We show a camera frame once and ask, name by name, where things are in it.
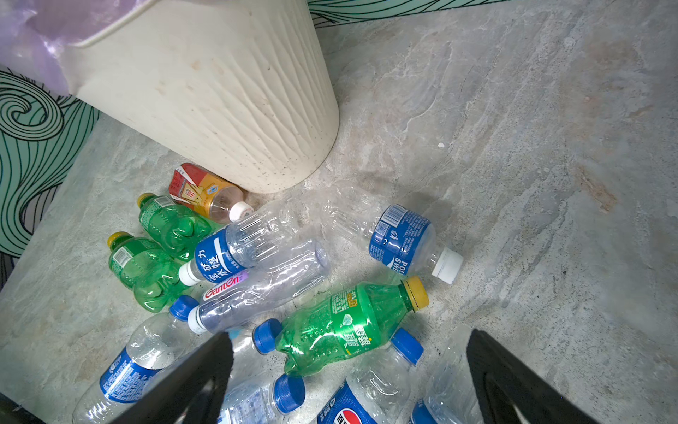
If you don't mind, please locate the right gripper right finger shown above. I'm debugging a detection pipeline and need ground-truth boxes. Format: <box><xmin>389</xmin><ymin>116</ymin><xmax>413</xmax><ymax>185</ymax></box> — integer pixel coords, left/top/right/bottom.
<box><xmin>466</xmin><ymin>329</ymin><xmax>595</xmax><ymax>423</ymax></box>

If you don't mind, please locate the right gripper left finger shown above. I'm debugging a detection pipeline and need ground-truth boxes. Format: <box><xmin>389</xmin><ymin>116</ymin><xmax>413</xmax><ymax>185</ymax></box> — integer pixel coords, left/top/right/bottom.
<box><xmin>114</xmin><ymin>332</ymin><xmax>234</xmax><ymax>423</ymax></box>

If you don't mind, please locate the short blue label bottle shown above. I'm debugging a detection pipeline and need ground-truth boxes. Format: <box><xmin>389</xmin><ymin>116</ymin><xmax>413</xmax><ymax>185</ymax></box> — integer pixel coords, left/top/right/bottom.
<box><xmin>408</xmin><ymin>324</ymin><xmax>484</xmax><ymax>424</ymax></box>

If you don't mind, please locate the green bottle yellow cap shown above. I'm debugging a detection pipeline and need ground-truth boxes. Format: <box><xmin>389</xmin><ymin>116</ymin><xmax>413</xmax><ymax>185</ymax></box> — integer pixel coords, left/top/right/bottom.
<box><xmin>107</xmin><ymin>231</ymin><xmax>190</xmax><ymax>313</ymax></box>
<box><xmin>137</xmin><ymin>193</ymin><xmax>216</xmax><ymax>263</ymax></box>
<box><xmin>275</xmin><ymin>277</ymin><xmax>430</xmax><ymax>377</ymax></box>

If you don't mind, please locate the Pepsi bottle blue cap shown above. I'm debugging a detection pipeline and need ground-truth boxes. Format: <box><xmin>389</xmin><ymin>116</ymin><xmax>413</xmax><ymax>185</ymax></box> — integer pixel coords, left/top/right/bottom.
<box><xmin>313</xmin><ymin>328</ymin><xmax>424</xmax><ymax>423</ymax></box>

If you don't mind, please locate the clear bottle blue label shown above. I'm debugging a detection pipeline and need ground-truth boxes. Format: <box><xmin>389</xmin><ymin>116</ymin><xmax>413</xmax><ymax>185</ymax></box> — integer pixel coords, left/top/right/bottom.
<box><xmin>318</xmin><ymin>181</ymin><xmax>464</xmax><ymax>284</ymax></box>

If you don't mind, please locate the cream ribbed waste bin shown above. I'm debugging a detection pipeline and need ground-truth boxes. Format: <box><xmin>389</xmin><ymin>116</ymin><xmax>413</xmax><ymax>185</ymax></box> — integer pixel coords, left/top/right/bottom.
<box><xmin>59</xmin><ymin>1</ymin><xmax>340</xmax><ymax>194</ymax></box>

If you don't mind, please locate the pink plastic bin liner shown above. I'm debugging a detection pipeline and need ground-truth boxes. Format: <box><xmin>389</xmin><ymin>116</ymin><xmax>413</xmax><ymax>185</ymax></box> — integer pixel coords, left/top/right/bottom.
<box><xmin>1</xmin><ymin>0</ymin><xmax>152</xmax><ymax>95</ymax></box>

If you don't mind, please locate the sky label clear bottle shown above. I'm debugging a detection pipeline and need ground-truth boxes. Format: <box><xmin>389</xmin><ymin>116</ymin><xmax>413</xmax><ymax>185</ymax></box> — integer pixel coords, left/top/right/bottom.
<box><xmin>216</xmin><ymin>374</ymin><xmax>307</xmax><ymax>424</ymax></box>

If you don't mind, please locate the clear Ganten bottle white cap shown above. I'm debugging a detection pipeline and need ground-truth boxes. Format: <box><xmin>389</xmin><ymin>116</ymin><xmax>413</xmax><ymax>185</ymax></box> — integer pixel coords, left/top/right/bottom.
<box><xmin>187</xmin><ymin>238</ymin><xmax>330</xmax><ymax>334</ymax></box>

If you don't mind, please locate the blue label bottle white cap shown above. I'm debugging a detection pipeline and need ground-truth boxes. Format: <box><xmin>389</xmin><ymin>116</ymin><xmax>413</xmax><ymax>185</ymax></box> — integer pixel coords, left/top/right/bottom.
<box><xmin>178</xmin><ymin>197</ymin><xmax>311</xmax><ymax>286</ymax></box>

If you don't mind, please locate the red yellow label bottle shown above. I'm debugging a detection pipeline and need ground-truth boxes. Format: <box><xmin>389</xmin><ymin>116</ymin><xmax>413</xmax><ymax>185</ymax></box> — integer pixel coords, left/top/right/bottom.
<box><xmin>168</xmin><ymin>163</ymin><xmax>254</xmax><ymax>224</ymax></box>

